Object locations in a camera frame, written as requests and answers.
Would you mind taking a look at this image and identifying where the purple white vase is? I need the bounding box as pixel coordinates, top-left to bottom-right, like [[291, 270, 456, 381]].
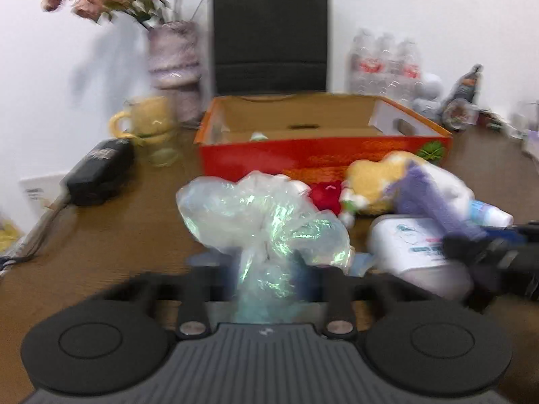
[[145, 21, 203, 125]]

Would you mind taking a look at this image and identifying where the black paper bag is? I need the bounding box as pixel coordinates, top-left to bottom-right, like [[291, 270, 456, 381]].
[[211, 0, 331, 95]]

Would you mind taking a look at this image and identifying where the white booklet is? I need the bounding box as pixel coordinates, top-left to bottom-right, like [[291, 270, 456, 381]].
[[19, 172, 70, 220]]

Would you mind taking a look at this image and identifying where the brown wooden desktop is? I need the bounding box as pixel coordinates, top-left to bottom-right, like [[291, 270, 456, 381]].
[[0, 122, 539, 404]]

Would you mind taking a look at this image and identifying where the yellow packet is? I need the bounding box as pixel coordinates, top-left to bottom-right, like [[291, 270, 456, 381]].
[[0, 219, 24, 257]]

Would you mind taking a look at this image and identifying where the white wipes pack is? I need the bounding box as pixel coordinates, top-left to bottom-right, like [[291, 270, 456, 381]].
[[367, 214, 474, 299]]

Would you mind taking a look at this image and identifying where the black rectangular case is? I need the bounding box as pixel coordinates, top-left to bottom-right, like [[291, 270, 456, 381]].
[[61, 138, 135, 207]]

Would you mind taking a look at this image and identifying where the yellow plush toy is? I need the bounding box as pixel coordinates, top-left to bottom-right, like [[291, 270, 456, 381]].
[[343, 151, 426, 215]]

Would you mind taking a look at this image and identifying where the red plush piece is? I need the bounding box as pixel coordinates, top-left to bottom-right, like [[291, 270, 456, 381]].
[[309, 181, 344, 213]]

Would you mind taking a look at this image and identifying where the white figurine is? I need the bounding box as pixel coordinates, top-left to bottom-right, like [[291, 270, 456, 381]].
[[413, 73, 445, 121]]

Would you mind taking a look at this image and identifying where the purple cloth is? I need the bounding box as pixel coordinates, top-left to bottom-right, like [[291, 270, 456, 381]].
[[391, 164, 489, 240]]

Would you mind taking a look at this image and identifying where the yellow mug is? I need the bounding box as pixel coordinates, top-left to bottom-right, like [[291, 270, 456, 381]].
[[109, 96, 178, 144]]

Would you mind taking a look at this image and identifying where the pack of water bottles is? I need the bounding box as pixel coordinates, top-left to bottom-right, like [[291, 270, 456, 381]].
[[347, 29, 424, 102]]

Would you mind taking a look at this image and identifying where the clear iridescent plastic bag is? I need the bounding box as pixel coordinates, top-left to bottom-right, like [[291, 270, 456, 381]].
[[176, 170, 352, 325]]

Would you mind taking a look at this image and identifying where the white plastic bottle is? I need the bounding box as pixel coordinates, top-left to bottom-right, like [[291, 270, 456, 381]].
[[421, 163, 515, 229]]

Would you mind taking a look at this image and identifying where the purple tissue box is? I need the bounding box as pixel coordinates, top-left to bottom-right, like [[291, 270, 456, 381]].
[[522, 130, 539, 156]]

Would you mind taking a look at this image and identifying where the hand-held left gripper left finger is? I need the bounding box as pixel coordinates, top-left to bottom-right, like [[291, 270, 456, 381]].
[[101, 266, 224, 341]]

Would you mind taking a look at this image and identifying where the orange cardboard box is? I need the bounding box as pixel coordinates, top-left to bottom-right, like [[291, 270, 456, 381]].
[[194, 94, 454, 183]]

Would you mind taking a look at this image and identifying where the dark figurine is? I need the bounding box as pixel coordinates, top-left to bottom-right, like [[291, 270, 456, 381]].
[[442, 64, 485, 131]]

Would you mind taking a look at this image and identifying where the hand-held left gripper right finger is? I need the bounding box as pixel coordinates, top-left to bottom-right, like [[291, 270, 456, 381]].
[[295, 257, 407, 341]]

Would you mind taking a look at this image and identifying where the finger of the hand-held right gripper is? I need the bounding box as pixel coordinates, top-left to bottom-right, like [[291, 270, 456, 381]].
[[442, 233, 510, 262], [480, 223, 539, 240]]

